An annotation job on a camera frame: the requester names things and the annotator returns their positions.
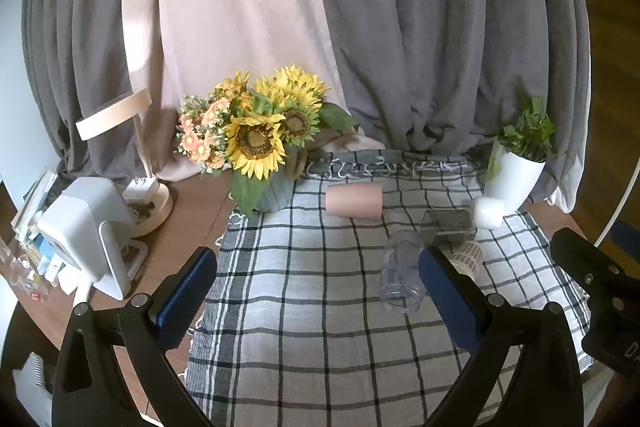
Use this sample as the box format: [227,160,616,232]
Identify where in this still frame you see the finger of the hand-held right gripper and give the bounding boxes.
[550,227,640,333]

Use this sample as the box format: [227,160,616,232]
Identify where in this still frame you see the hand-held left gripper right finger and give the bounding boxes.
[418,246,586,427]

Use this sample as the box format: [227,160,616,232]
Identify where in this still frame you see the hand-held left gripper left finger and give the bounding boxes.
[51,246,219,427]

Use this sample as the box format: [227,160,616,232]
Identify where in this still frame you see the pink cup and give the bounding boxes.
[325,184,384,221]

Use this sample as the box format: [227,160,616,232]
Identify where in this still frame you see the white patterned cup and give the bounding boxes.
[449,241,486,281]

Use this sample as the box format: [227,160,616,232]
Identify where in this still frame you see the dark transparent cup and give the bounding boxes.
[420,209,477,249]

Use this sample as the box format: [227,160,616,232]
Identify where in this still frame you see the small white cup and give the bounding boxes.
[472,197,506,230]

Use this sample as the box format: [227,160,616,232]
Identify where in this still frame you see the dark blue object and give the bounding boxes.
[611,221,640,259]

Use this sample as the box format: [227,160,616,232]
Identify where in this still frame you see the clear plastic bottle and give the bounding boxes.
[379,229,427,315]

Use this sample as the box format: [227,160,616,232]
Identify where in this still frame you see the white plant pot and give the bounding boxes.
[482,139,547,216]

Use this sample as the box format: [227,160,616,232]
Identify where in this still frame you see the white charger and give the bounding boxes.
[122,177,157,204]

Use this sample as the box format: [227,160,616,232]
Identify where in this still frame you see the white desktop device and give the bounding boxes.
[36,177,149,301]

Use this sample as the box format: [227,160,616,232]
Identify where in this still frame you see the plaid cloth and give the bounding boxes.
[185,149,597,427]

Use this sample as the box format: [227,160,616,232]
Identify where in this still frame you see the green potted plant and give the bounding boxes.
[487,96,560,180]

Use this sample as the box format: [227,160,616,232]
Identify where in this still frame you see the grey-green vase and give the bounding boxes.
[252,146,307,213]

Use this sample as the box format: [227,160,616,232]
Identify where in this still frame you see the spiral notebook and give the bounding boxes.
[12,351,55,414]

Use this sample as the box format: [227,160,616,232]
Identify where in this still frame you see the stack of books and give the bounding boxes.
[10,167,65,279]

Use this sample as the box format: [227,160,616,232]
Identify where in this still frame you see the sunflower bouquet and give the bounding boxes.
[175,66,361,219]

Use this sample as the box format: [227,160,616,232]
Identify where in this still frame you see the beige desk lamp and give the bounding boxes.
[75,88,175,238]

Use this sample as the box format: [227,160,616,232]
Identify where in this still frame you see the grey curtain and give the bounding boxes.
[20,0,593,214]

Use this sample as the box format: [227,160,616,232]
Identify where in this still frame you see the pink curtain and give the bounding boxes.
[121,0,387,184]

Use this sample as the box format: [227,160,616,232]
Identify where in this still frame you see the white cable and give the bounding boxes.
[594,161,640,249]

